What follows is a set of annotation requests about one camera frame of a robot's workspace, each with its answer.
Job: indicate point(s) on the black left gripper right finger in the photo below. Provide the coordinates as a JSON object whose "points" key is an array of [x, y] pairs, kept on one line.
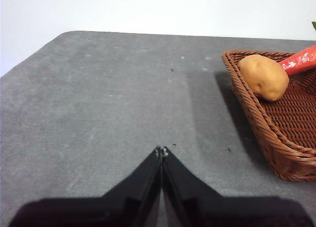
{"points": [[222, 212]]}

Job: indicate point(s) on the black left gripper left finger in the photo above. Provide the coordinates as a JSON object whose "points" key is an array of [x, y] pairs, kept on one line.
{"points": [[111, 209]]}

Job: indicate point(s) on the orange carrot with green leaves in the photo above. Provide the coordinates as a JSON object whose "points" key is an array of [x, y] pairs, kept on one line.
{"points": [[301, 61]]}

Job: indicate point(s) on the brown wicker basket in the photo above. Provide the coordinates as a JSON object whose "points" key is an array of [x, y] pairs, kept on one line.
{"points": [[291, 128]]}

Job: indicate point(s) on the brown potato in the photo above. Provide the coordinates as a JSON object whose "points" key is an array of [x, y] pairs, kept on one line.
{"points": [[264, 76]]}

